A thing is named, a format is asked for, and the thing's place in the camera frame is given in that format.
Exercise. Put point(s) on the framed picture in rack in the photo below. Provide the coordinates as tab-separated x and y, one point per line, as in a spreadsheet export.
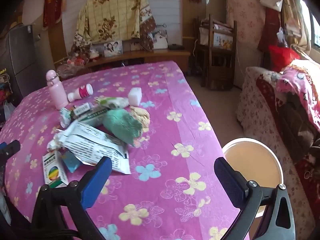
222	42

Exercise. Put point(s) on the clear plastic bag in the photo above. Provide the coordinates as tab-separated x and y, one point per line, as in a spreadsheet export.
72	67

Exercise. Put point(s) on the cream floral cloth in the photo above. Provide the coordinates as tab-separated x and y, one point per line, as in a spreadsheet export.
112	12

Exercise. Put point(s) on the floral covered sofa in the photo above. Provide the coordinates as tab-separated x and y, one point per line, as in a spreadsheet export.
257	120

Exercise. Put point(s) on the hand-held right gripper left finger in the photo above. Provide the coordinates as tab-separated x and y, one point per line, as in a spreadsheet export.
96	182

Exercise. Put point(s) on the grey refrigerator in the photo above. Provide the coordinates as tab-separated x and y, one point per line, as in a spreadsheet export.
22	55

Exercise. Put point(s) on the green cloth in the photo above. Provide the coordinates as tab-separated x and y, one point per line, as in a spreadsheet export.
120	125

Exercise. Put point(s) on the tall photo frame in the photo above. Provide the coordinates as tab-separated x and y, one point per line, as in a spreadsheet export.
160	38

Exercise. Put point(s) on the pink floral tablecloth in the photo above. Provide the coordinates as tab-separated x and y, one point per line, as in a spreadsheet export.
162	130

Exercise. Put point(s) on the floral curtain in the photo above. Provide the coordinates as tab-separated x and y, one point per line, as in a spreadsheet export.
245	12

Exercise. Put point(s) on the white pill bottle pink label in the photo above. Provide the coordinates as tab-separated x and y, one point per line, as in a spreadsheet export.
83	91

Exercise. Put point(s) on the pink printed blanket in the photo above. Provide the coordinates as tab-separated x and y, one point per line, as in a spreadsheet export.
302	87

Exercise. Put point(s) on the white foam block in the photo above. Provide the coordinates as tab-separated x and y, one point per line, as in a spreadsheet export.
135	97

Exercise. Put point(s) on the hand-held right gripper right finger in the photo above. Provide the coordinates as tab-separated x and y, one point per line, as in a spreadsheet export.
228	182

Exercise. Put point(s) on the red wall hanging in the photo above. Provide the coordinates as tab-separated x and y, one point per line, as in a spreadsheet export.
52	2

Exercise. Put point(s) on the crumpled green white carton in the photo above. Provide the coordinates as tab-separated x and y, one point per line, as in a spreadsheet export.
65	117

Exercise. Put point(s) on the wooden cabinet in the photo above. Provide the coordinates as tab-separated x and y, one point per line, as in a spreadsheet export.
150	55

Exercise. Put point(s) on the red bag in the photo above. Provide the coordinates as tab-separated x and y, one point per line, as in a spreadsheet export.
282	57

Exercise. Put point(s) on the white paper bag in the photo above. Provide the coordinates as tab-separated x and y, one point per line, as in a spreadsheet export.
271	1

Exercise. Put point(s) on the dark brown cloth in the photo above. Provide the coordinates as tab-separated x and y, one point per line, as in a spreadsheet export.
295	127

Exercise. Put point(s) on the small white rainbow-print box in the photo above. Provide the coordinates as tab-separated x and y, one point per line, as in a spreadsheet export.
53	170

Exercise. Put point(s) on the green white medicine box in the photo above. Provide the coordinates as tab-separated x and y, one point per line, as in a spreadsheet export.
92	115

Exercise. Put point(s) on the cream waste bin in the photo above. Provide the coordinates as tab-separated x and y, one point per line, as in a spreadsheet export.
250	162

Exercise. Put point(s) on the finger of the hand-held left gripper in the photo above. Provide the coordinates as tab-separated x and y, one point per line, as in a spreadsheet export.
11	148

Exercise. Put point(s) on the dark wooden shelf rack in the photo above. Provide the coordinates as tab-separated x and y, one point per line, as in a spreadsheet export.
220	67

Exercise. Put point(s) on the pink water bottle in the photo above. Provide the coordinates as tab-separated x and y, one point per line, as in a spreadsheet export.
56	92

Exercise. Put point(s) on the couple photo frame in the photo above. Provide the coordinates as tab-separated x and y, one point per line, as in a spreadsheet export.
113	48

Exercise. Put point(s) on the green white tissue pack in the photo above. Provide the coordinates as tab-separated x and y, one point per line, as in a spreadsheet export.
112	102

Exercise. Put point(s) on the large white printed bag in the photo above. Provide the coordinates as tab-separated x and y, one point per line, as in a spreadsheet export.
92	147

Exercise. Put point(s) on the blue packet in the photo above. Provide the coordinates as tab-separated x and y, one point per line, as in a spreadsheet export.
71	162

